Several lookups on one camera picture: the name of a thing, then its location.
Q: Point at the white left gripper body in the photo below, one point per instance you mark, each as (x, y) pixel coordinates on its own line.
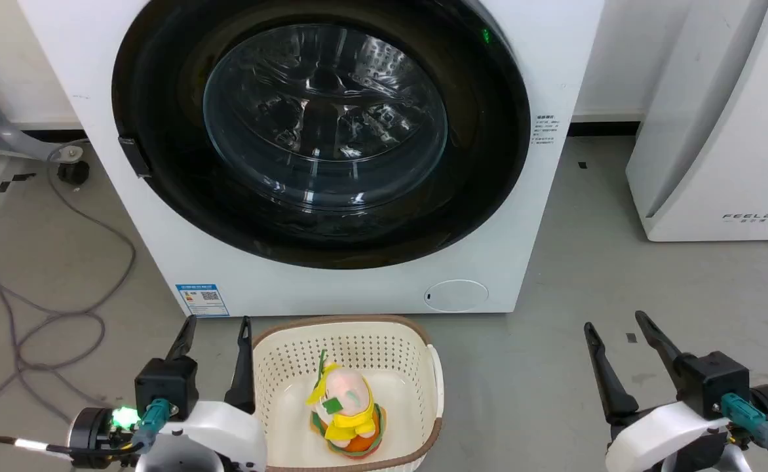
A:
(227, 436)

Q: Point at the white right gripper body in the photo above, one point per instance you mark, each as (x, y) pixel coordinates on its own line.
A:
(659, 436)

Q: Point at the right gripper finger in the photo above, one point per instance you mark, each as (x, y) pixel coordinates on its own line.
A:
(662, 347)
(607, 377)

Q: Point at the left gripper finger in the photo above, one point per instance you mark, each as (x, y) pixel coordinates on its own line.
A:
(184, 337)
(243, 373)

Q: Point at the white front-load washing machine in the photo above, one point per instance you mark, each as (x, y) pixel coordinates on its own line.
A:
(528, 229)

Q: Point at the round black glass washer door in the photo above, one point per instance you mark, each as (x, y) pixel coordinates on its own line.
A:
(325, 118)

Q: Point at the cream plastic laundry basket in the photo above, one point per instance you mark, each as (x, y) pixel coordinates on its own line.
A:
(279, 393)

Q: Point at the blue energy label sticker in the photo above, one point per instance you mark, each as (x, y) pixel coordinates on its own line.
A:
(202, 300)

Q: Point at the yellow and pink doll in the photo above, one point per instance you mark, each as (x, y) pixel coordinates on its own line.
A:
(348, 406)

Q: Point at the round white filter cover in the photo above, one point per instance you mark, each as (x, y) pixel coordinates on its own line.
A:
(456, 295)

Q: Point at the black caster wheel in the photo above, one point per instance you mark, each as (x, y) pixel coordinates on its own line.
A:
(73, 172)

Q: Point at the white air purifier appliance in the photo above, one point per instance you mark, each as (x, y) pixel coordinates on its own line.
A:
(718, 131)

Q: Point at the grey cart leg with caster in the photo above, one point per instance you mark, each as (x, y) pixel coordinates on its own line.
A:
(4, 131)

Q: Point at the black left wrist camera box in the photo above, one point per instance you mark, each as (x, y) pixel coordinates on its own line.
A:
(168, 387)

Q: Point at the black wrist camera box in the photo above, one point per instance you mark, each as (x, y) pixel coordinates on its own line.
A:
(168, 387)
(715, 383)

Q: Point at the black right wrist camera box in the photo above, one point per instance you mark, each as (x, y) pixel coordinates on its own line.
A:
(715, 383)

